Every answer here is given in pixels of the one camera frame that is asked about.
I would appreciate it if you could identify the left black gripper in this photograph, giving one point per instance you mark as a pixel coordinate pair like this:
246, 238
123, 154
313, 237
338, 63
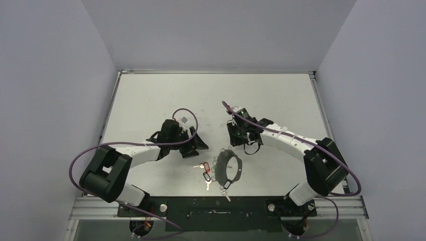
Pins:
195, 143

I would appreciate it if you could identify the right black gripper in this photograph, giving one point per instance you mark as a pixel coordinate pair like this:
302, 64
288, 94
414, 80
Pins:
237, 132

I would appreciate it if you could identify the red tagged key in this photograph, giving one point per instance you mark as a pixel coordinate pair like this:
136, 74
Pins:
204, 165

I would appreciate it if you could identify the metal key holder ring plate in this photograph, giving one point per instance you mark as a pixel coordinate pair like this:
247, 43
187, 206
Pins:
229, 166

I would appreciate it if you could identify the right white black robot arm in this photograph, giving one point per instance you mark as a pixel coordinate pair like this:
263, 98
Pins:
324, 165

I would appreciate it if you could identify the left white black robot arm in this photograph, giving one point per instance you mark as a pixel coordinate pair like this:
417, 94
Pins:
106, 174

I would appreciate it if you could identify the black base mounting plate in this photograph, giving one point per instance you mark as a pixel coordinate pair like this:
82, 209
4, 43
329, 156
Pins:
217, 213

